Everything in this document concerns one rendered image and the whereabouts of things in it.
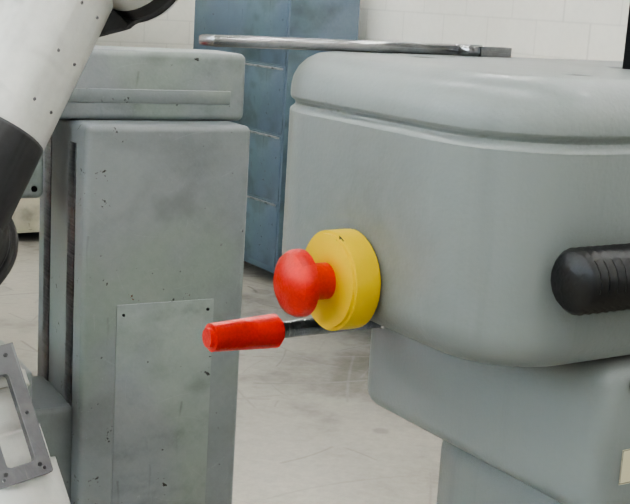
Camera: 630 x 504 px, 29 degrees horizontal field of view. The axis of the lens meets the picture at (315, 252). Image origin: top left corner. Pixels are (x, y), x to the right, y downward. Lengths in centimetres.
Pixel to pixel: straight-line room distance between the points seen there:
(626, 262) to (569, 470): 16
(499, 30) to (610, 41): 90
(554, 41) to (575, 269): 641
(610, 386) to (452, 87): 20
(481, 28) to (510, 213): 687
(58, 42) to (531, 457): 51
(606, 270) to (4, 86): 54
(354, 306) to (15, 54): 42
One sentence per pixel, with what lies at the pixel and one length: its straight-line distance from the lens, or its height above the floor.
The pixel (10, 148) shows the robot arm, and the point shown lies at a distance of 98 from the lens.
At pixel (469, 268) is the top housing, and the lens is 65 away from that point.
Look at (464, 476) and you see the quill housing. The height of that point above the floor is 160.
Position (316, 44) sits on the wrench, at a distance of 80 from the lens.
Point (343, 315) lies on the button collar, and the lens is 70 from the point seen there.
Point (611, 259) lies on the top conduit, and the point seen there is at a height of 180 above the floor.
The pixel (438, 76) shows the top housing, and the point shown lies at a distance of 67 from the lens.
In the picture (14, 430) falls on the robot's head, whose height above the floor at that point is 164.
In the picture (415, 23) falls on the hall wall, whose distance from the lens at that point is 802.
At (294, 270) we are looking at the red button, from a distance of 69.
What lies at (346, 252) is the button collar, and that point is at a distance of 69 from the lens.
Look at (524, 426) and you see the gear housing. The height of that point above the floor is 167.
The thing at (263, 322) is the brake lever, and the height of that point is 171.
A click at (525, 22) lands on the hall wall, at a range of 720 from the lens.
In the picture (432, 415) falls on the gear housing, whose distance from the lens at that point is 83.
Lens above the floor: 192
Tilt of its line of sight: 12 degrees down
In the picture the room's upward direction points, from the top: 3 degrees clockwise
